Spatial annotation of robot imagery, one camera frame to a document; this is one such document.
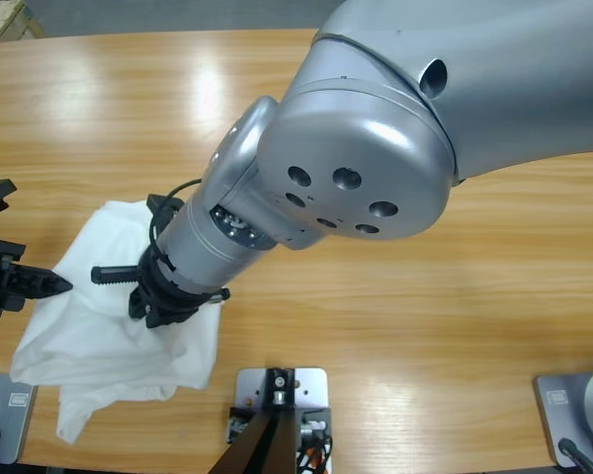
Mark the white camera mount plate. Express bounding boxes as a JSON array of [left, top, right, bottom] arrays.
[[234, 367, 330, 411]]

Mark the white t-shirt with small logo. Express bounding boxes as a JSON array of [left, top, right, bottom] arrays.
[[9, 197, 189, 391]]

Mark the dark camera post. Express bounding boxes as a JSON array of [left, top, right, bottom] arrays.
[[212, 365, 298, 474]]

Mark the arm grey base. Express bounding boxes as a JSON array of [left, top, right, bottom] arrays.
[[0, 372, 40, 465], [533, 365, 593, 468]]

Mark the light wooden box stack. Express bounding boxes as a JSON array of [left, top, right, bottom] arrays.
[[0, 0, 45, 45]]

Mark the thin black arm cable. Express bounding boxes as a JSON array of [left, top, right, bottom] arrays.
[[146, 178, 204, 271]]

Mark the black post clamp bracket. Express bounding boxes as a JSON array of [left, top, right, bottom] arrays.
[[226, 405, 333, 445]]

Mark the black base cable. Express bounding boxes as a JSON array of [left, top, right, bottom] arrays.
[[557, 437, 593, 474]]

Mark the orange and black cable bundle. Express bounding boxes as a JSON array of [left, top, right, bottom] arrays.
[[296, 436, 335, 474]]

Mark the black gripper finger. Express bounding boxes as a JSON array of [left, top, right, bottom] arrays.
[[12, 280, 74, 300], [10, 265, 74, 286]]

